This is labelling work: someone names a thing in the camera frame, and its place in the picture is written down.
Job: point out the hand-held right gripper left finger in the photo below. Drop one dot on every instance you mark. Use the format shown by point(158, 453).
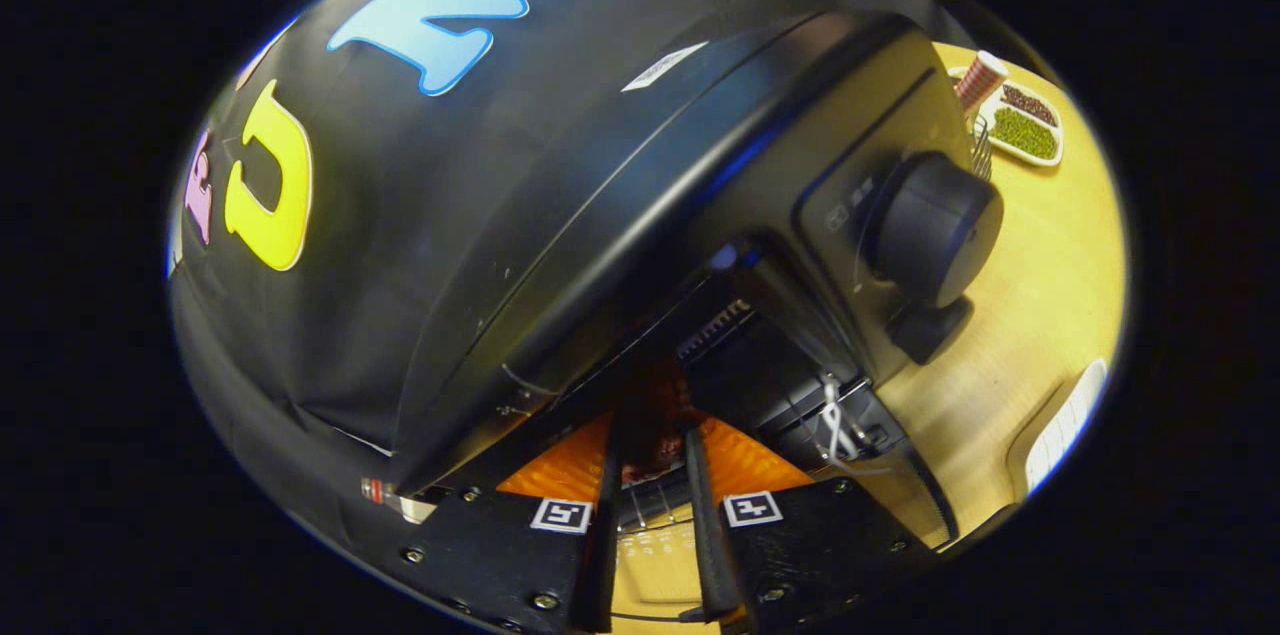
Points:
point(605, 535)

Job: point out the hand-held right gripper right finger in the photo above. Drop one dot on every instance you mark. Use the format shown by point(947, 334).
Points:
point(705, 535)

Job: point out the black electric oven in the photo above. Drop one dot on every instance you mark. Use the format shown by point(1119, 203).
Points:
point(650, 165)

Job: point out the clear water bottle red cap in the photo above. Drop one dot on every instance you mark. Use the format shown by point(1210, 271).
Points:
point(373, 490)

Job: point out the white ribbed rectangular plate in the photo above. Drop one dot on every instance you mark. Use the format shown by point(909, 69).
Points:
point(1065, 425)

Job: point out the white divided plate of beans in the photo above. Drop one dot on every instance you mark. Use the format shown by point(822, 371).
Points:
point(1025, 130)

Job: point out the red white striped cup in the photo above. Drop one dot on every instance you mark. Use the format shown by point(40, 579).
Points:
point(980, 80)

